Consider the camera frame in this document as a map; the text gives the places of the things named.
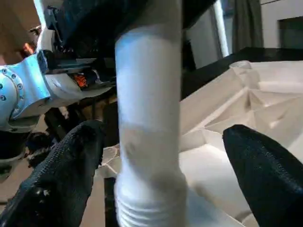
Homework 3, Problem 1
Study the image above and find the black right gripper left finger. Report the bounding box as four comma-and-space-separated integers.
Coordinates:
0, 119, 106, 227

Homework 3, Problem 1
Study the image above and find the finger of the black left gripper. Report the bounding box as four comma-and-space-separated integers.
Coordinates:
71, 0, 177, 42
182, 0, 220, 29

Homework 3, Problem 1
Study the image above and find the grey-brown curtain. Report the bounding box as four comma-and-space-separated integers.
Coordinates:
233, 0, 264, 49

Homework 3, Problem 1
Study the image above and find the white plastic table leg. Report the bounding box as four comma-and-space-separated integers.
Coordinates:
113, 0, 190, 227

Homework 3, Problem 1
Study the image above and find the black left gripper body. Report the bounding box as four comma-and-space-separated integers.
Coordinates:
47, 0, 116, 92

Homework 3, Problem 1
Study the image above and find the white plastic table top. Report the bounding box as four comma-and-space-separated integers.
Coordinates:
98, 60, 303, 227

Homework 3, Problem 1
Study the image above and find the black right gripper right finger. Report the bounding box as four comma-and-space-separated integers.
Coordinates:
223, 124, 303, 227

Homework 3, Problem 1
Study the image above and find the black work mat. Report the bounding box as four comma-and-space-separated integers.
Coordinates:
44, 46, 303, 227

